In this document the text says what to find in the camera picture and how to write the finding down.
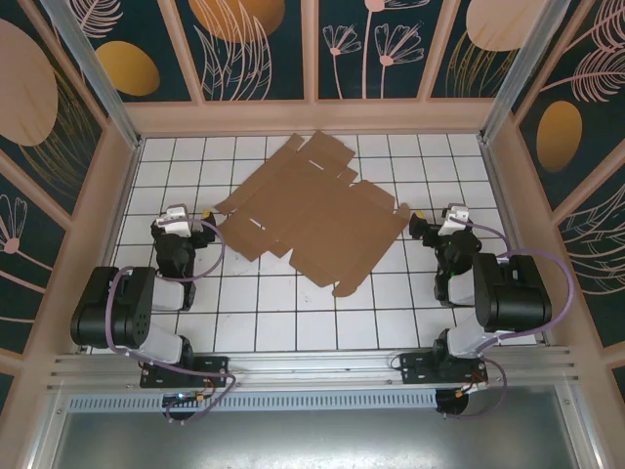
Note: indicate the aluminium frame post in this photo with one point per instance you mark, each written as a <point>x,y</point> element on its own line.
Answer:
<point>103,83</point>
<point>513,73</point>

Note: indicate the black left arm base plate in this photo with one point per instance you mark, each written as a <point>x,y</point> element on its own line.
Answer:
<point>215,366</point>

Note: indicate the grey metal plate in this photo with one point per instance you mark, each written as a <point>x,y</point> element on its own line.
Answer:
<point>312,439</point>

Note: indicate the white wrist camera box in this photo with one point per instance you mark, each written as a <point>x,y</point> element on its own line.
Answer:
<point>176,220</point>
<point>454,220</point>

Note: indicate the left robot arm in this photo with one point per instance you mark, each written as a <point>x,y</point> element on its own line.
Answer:
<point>112,312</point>

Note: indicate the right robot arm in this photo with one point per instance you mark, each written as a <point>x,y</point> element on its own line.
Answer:
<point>512,293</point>

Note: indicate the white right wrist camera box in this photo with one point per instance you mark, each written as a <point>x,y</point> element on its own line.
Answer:
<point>454,220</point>

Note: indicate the brown cardboard box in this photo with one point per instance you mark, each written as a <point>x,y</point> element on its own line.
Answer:
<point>317,220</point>

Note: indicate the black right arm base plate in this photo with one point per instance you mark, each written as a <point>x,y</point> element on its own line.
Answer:
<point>415,366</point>

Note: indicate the small circuit board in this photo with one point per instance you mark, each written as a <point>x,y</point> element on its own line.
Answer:
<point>183,396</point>

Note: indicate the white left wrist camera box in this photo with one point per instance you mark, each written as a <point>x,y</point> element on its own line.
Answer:
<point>176,220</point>

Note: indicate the aluminium mounting rail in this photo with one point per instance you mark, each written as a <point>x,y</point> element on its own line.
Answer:
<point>312,364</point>

